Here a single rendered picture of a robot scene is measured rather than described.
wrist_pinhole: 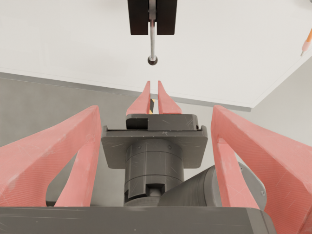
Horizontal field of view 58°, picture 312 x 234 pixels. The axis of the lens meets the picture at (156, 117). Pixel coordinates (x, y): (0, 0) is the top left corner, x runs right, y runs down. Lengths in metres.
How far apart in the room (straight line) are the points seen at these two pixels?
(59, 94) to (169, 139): 1.15
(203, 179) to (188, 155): 0.12
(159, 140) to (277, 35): 0.25
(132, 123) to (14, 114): 1.18
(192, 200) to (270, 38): 0.31
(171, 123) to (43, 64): 0.27
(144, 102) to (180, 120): 0.05
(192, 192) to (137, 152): 0.10
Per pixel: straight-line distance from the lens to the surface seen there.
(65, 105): 1.39
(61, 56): 0.46
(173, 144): 0.27
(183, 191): 0.19
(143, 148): 0.26
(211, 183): 0.17
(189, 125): 0.27
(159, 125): 0.27
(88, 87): 0.51
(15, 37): 0.45
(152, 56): 0.35
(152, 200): 0.24
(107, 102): 1.39
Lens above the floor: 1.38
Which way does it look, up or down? 74 degrees down
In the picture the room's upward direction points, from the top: 130 degrees clockwise
